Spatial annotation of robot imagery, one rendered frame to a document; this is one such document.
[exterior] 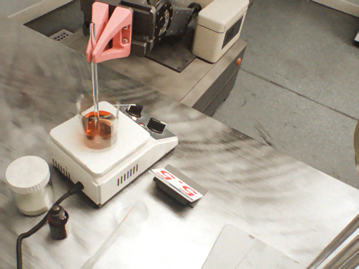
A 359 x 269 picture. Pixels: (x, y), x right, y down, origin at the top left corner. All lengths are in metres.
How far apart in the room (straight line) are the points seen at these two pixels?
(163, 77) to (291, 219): 0.97
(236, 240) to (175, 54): 1.14
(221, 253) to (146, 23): 0.36
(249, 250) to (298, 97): 1.71
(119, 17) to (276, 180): 0.42
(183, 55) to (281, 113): 0.73
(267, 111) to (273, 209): 1.41
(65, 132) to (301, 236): 0.43
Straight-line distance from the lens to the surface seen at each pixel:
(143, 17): 0.49
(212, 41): 1.55
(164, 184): 0.60
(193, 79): 1.50
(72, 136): 0.58
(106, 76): 0.83
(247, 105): 2.03
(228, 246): 0.58
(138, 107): 0.67
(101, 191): 0.56
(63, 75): 0.84
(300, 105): 2.18
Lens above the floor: 1.26
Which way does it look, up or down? 46 degrees down
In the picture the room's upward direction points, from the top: 11 degrees clockwise
